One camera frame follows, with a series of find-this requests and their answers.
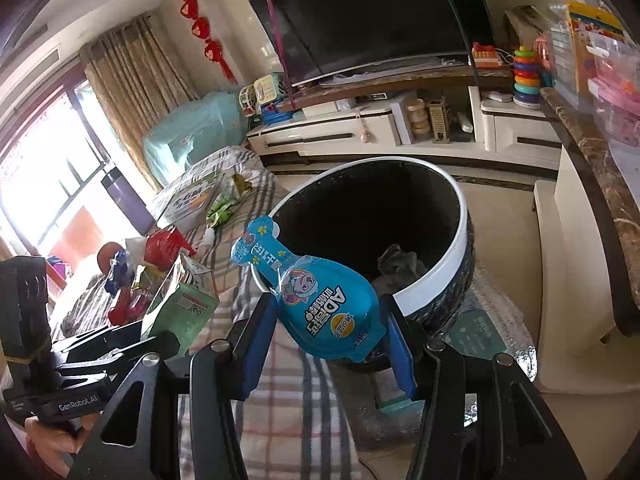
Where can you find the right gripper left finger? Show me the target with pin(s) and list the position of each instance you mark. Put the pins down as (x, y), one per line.
(136, 436)

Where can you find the person's left hand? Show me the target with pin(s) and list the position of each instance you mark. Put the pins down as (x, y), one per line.
(51, 443)

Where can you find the red heart hanging decoration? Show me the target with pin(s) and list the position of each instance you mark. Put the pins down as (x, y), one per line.
(200, 28)

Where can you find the pink plastic storage box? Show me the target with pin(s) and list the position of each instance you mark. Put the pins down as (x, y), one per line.
(615, 88)

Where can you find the teal covered furniture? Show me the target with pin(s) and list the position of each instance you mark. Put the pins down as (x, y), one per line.
(193, 131)

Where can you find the black flat television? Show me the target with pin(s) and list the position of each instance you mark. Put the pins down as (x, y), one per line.
(320, 38)

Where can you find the red tube snack package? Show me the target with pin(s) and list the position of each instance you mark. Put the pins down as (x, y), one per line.
(130, 305)

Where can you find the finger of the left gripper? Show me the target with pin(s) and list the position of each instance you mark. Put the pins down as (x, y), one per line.
(98, 343)
(165, 345)

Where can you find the toy telephone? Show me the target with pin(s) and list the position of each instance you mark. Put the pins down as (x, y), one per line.
(269, 89)

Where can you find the purple thermos bottle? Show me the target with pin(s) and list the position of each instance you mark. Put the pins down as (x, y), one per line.
(128, 201)

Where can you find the blue AD drink pouch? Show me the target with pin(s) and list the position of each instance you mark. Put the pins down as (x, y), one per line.
(331, 311)

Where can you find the white tv cabinet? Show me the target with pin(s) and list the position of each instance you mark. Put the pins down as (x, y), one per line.
(492, 129)

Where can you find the black white trash bin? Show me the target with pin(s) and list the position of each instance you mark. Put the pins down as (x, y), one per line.
(400, 222)

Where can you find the white tissue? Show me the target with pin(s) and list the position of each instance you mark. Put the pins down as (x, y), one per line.
(135, 246)

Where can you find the marble counter shelf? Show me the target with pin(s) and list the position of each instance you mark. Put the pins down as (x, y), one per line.
(610, 199)

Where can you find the rainbow stacking ring toy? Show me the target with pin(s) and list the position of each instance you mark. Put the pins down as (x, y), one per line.
(527, 80)

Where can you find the red snack bag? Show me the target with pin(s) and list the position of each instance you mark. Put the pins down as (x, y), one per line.
(162, 248)

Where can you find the brown round fruit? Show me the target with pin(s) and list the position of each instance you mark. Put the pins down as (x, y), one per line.
(105, 254)

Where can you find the beige curtain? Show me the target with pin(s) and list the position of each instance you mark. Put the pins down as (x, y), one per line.
(138, 79)

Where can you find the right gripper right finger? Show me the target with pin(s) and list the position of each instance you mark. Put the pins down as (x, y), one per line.
(482, 419)

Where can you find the green snack pouch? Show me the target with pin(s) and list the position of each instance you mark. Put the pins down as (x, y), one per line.
(234, 189)

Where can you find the red toy phone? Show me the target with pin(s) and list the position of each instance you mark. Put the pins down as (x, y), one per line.
(485, 57)

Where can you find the blue plastic wrapper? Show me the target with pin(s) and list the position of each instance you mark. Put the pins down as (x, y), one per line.
(120, 273)

